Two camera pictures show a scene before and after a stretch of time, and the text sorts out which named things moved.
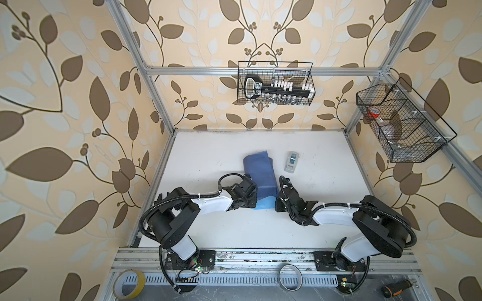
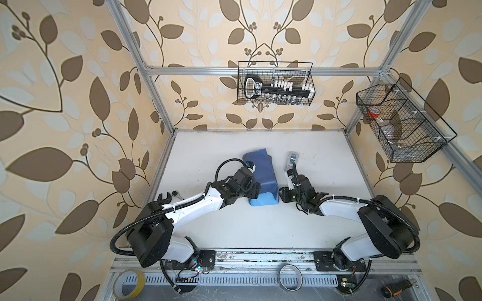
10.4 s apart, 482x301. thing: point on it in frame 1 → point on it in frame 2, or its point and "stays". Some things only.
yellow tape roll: [139, 290] stays
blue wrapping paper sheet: [259, 168] stays
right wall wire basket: [408, 129] stays
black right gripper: [278, 208] → [284, 195]
